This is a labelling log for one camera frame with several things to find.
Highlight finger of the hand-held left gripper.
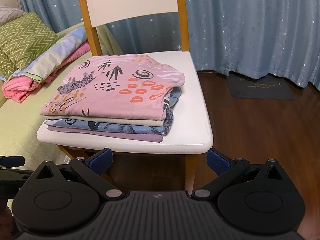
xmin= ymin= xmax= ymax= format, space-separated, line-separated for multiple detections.
xmin=0 ymin=155 xmax=26 ymax=168
xmin=0 ymin=167 xmax=34 ymax=188

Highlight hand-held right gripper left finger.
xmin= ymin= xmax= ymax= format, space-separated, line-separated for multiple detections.
xmin=27 ymin=148 xmax=125 ymax=201

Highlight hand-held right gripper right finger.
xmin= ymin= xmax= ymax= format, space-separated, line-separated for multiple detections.
xmin=191 ymin=148 xmax=288 ymax=201

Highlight pink animal print shorts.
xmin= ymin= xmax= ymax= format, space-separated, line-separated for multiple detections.
xmin=40 ymin=54 xmax=186 ymax=121

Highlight mauve folded garment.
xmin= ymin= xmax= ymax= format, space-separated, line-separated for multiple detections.
xmin=47 ymin=126 xmax=165 ymax=143

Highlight light green sofa cover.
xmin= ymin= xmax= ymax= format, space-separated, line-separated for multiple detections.
xmin=0 ymin=22 xmax=125 ymax=171

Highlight cream folded garment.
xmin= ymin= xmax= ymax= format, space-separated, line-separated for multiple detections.
xmin=45 ymin=114 xmax=166 ymax=128

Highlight blue patterned folded garment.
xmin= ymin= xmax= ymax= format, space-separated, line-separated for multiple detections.
xmin=44 ymin=87 xmax=182 ymax=136

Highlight white wooden chair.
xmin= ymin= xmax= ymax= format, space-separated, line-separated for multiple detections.
xmin=36 ymin=0 xmax=214 ymax=196

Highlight pink knitted blanket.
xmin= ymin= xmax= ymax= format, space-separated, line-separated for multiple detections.
xmin=2 ymin=42 xmax=91 ymax=103

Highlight dark grey door mat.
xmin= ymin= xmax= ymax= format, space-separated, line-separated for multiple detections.
xmin=226 ymin=72 xmax=296 ymax=101

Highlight pale blue patchwork blanket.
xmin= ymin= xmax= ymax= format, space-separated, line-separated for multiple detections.
xmin=12 ymin=26 xmax=87 ymax=83

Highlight green zigzag pillow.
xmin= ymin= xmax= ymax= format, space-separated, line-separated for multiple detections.
xmin=0 ymin=11 xmax=60 ymax=81

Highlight blue star curtain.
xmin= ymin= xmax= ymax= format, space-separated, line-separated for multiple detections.
xmin=225 ymin=0 xmax=320 ymax=91
xmin=16 ymin=0 xmax=231 ymax=75

